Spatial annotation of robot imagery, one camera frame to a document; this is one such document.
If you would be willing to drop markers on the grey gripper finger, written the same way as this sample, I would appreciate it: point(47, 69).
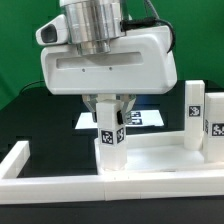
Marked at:
point(127, 103)
point(90, 102)

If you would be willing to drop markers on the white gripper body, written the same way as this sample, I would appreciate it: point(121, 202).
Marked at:
point(138, 63)

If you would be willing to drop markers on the white desk top tray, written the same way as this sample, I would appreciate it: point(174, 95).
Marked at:
point(164, 152)

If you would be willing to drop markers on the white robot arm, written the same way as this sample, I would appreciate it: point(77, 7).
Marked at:
point(94, 50)

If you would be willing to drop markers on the marker sheet black white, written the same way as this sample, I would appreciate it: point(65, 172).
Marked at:
point(139, 118)

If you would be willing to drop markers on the white U-shaped fence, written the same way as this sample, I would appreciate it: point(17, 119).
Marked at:
point(104, 186)

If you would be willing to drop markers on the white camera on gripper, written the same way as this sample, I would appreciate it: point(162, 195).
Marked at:
point(53, 33)

